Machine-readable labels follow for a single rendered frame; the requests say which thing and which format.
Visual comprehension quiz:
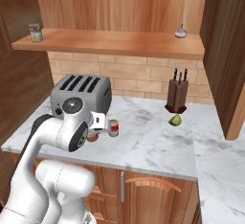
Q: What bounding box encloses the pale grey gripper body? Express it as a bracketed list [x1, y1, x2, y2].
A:
[87, 125, 108, 137]

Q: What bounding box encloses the wooden cabinet shelf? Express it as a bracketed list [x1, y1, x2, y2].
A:
[11, 28, 206, 61]

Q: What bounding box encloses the dark wooden cabinet door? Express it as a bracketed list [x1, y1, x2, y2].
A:
[199, 0, 245, 142]
[0, 0, 56, 146]

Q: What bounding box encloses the brown red can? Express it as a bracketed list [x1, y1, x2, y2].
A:
[85, 133, 100, 144]

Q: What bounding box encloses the red and white can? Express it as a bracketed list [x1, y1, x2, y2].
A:
[106, 119, 121, 138]

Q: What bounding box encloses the silver four-slot toaster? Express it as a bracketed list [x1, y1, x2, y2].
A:
[50, 74, 113, 121]

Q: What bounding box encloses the wooden drawer stack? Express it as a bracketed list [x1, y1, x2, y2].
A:
[83, 165, 123, 224]

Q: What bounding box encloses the green pear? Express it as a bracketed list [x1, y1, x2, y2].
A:
[167, 114, 184, 127]

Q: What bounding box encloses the brown wooden knife block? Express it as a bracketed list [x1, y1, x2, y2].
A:
[164, 78, 189, 115]

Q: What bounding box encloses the wooden base cupboard door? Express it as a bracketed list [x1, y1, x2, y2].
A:
[122, 169, 195, 224]

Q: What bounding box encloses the white garlic bulb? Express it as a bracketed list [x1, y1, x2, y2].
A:
[173, 23, 189, 39]

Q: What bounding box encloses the silver vertical bar handle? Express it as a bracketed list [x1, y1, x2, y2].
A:
[120, 170, 125, 204]

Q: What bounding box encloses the wooden wall cabinet body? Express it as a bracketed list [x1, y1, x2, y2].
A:
[33, 0, 221, 34]

